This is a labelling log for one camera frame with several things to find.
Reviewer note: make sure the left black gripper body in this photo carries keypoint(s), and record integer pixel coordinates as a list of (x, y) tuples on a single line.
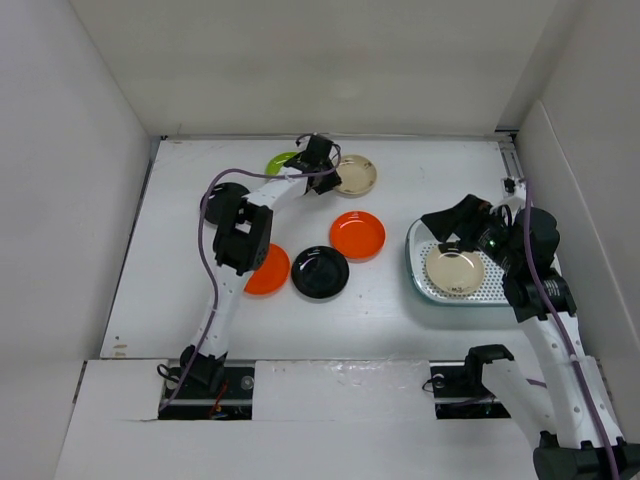
[(325, 167)]

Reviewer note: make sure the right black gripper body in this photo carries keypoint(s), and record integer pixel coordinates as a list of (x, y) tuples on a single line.
[(492, 239)]

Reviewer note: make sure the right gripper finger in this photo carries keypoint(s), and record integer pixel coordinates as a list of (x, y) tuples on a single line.
[(455, 247), (442, 224)]

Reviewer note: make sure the beige plate with black blot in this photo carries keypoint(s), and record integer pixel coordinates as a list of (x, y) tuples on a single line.
[(455, 272)]

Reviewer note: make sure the beige plate with characters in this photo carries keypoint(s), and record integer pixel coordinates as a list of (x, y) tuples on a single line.
[(358, 175)]

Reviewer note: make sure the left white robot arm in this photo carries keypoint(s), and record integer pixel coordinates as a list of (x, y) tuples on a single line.
[(240, 246)]

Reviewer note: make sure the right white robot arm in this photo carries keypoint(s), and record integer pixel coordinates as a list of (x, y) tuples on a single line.
[(572, 432)]

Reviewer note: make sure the white perforated plastic bin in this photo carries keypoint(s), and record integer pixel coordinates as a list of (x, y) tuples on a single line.
[(420, 242)]

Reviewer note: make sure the green plate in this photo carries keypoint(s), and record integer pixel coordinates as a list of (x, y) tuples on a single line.
[(274, 165)]

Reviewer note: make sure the orange plate right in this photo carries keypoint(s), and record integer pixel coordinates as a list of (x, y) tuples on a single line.
[(357, 235)]

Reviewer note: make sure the orange plate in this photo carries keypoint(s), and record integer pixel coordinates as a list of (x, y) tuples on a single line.
[(357, 235), (271, 275)]

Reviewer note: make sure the black plate centre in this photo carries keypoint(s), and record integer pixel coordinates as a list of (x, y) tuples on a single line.
[(320, 272)]

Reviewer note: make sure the black plate left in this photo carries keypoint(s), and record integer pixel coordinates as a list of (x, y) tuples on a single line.
[(216, 200)]

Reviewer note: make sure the orange plate left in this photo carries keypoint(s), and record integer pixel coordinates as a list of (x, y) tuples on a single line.
[(271, 275)]

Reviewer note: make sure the aluminium rail right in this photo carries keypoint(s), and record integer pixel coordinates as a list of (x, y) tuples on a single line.
[(515, 165)]

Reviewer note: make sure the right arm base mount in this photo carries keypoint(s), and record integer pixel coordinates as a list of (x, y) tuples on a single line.
[(457, 388)]

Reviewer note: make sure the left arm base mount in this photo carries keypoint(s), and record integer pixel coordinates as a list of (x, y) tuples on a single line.
[(233, 400)]

